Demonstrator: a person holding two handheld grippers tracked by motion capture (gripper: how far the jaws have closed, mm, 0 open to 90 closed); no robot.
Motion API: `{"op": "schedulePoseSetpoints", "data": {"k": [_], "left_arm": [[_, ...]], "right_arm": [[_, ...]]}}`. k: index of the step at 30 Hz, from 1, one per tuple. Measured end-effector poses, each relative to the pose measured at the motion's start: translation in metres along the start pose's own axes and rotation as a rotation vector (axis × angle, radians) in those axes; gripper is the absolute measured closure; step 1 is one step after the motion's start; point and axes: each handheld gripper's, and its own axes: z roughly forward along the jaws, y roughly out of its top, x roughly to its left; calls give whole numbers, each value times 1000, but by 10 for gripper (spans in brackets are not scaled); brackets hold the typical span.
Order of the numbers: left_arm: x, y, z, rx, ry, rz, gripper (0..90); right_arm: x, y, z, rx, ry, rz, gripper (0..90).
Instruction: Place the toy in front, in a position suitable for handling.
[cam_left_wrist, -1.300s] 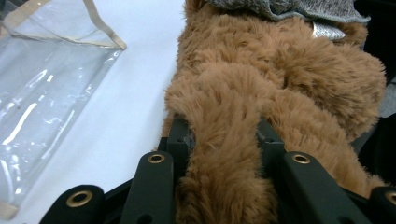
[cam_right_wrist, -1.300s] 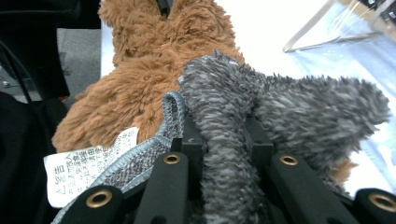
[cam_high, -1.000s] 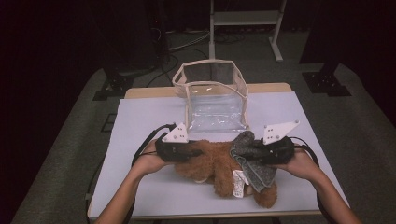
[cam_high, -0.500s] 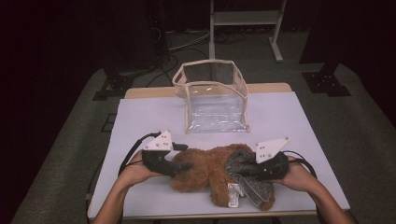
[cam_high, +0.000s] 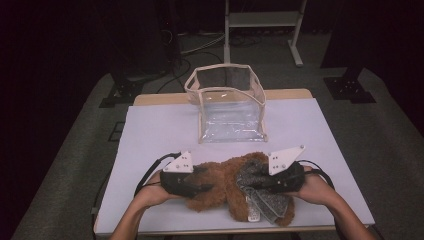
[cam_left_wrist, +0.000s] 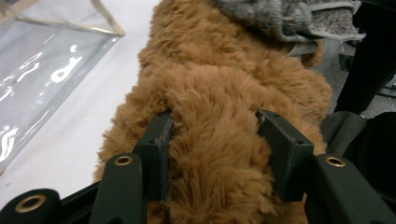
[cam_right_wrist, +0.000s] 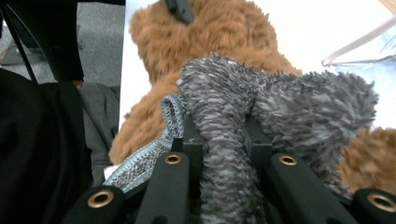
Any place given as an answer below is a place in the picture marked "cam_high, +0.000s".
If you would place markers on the brown teddy bear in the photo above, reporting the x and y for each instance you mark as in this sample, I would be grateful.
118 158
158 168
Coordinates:
220 186

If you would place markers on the person's right hand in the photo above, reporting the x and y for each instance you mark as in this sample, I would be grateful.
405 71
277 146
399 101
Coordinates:
315 190

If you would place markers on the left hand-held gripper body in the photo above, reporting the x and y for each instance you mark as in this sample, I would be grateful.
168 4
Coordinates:
180 181

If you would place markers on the white metal stand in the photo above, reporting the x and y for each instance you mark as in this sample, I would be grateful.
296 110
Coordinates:
263 18

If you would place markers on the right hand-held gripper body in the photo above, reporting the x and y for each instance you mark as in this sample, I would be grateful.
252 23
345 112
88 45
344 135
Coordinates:
290 178

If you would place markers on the person's left hand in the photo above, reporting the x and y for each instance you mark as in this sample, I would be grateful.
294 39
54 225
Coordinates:
151 193

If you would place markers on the white table sheet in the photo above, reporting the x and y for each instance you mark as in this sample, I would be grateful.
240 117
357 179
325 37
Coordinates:
160 133

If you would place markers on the black stand base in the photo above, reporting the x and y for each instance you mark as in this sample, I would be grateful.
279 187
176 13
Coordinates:
350 90
123 91

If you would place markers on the wooden table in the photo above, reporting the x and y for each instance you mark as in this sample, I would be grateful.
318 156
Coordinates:
160 99

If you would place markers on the clear plastic bag beige trim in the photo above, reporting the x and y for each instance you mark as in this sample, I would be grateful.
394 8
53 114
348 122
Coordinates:
230 121

